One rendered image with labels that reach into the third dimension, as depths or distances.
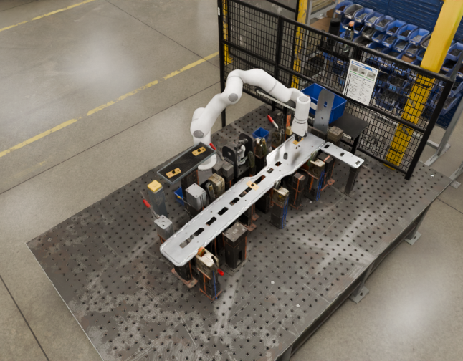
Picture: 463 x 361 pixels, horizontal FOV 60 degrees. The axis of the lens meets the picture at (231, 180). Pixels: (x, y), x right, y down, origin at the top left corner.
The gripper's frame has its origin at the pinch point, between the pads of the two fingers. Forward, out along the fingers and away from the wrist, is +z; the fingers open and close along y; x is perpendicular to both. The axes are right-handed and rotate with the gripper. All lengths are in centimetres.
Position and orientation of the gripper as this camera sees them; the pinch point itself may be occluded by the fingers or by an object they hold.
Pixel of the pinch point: (298, 137)
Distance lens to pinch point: 274.1
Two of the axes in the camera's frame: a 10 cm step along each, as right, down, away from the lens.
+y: 7.4, 4.9, -4.7
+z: 0.1, 6.8, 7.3
